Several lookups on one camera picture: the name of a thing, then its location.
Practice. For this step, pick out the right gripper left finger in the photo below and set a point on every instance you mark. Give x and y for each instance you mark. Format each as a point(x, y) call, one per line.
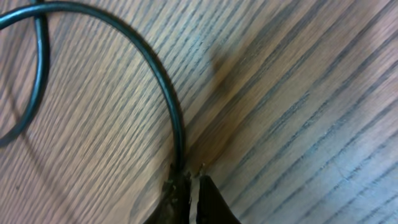
point(175, 202)

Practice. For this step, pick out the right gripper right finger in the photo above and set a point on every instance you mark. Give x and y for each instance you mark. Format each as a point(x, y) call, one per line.
point(211, 207)

